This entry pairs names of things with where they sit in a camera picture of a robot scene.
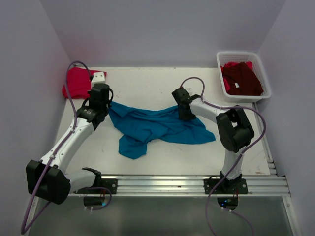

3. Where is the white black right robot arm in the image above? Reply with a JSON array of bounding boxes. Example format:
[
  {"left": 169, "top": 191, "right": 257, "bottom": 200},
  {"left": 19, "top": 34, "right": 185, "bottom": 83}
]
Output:
[{"left": 172, "top": 88, "right": 254, "bottom": 193}]

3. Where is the dark red t shirt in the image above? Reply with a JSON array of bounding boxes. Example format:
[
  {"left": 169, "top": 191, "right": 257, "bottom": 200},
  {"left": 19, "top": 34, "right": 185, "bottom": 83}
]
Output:
[{"left": 222, "top": 62, "right": 264, "bottom": 96}]

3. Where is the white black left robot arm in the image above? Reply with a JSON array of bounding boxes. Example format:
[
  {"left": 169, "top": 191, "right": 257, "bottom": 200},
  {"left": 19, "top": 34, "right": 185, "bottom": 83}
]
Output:
[{"left": 26, "top": 83, "right": 113, "bottom": 205}]

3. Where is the white plastic laundry basket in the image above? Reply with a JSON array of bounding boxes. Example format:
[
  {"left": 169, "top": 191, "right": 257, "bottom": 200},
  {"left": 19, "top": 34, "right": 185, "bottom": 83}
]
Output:
[{"left": 216, "top": 51, "right": 271, "bottom": 103}]

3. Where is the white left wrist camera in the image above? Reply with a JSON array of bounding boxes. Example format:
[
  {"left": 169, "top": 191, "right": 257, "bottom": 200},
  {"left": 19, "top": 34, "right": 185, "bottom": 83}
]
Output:
[{"left": 91, "top": 71, "right": 106, "bottom": 86}]

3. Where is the blue t shirt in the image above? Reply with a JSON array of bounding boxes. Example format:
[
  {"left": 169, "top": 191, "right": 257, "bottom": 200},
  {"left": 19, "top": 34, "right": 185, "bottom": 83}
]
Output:
[{"left": 109, "top": 102, "right": 216, "bottom": 159}]

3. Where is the folded pink t shirt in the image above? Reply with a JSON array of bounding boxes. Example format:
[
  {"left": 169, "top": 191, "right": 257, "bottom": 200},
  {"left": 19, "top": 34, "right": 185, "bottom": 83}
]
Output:
[{"left": 67, "top": 67, "right": 92, "bottom": 99}]

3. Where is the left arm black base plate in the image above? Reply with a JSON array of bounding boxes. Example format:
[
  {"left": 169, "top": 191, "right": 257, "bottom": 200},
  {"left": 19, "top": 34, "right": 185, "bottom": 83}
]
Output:
[{"left": 74, "top": 178, "right": 118, "bottom": 195}]

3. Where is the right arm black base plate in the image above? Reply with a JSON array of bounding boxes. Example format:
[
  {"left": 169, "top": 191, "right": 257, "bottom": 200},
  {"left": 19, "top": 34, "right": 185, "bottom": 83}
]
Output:
[{"left": 203, "top": 176, "right": 249, "bottom": 195}]

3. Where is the aluminium front rail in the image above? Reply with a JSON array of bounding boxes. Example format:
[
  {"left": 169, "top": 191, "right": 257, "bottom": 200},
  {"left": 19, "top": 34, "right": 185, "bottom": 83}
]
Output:
[{"left": 31, "top": 175, "right": 291, "bottom": 197}]

